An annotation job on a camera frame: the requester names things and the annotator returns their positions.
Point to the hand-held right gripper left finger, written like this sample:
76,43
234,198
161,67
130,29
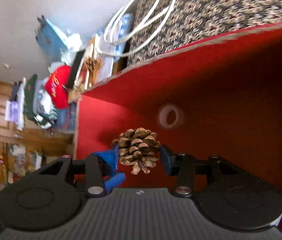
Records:
114,158

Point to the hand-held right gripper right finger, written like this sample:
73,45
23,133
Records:
165,160

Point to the brown pine cone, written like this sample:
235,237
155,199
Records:
138,147

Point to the red cardboard box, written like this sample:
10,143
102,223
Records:
230,80

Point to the clear tape roll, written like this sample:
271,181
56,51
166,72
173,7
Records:
164,120

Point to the blue jeans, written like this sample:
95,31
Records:
66,120

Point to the red embroidered cap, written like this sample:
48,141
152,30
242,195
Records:
58,85

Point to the black book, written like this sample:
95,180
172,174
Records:
76,67

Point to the dark green cloth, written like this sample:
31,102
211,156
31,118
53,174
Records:
31,92

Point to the white papers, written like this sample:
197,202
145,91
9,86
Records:
13,107

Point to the blue white plastic bag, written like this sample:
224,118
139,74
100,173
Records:
125,22

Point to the light blue bag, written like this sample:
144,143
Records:
51,37

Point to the wooden picture frame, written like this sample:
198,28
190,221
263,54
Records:
91,65

